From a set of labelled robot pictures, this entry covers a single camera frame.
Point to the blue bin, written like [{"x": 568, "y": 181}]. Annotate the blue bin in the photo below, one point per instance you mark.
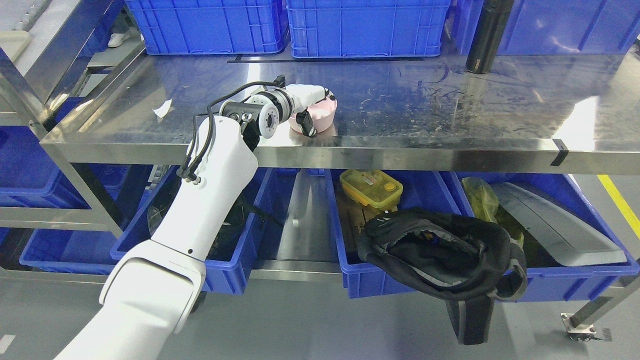
[
  {"x": 231, "y": 259},
  {"x": 437, "y": 191},
  {"x": 547, "y": 279}
]

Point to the white paper scrap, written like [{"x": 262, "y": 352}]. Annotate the white paper scrap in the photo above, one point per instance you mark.
[{"x": 164, "y": 109}]

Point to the blue bin lower middle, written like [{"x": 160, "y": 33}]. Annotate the blue bin lower middle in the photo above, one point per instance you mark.
[{"x": 437, "y": 191}]

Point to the black thermos bottle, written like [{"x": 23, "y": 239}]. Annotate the black thermos bottle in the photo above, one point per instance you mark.
[{"x": 491, "y": 25}]

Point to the yellow green plastic bag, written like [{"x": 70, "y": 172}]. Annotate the yellow green plastic bag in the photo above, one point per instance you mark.
[{"x": 485, "y": 205}]

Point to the blue crate top left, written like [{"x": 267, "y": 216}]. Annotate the blue crate top left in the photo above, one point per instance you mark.
[{"x": 211, "y": 27}]

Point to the grey plastic panel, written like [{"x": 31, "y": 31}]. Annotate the grey plastic panel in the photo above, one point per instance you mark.
[{"x": 568, "y": 239}]

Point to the blue crate top middle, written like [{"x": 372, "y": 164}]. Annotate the blue crate top middle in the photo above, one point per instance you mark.
[{"x": 366, "y": 29}]

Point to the pink ikea bowl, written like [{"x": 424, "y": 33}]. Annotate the pink ikea bowl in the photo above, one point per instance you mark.
[{"x": 321, "y": 115}]

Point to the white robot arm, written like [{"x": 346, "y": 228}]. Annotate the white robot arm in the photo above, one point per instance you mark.
[{"x": 153, "y": 288}]

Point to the yellow lunch box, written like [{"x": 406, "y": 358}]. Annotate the yellow lunch box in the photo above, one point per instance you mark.
[{"x": 374, "y": 189}]

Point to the blue crate top right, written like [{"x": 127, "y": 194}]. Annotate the blue crate top right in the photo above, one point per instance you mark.
[{"x": 570, "y": 27}]

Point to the black backpack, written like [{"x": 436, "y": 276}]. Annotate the black backpack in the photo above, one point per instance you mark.
[{"x": 465, "y": 261}]

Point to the blue bin lower right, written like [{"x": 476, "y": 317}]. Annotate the blue bin lower right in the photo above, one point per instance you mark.
[{"x": 547, "y": 279}]

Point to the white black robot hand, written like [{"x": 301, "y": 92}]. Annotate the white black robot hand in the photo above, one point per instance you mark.
[{"x": 304, "y": 95}]

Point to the blue bin lower left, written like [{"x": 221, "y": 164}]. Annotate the blue bin lower left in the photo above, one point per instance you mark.
[{"x": 231, "y": 259}]

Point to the stainless steel shelf rack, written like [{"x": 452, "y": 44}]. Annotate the stainless steel shelf rack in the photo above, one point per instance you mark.
[{"x": 569, "y": 114}]

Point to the blue crate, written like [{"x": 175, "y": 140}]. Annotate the blue crate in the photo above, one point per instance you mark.
[
  {"x": 570, "y": 27},
  {"x": 211, "y": 27},
  {"x": 366, "y": 29}
]

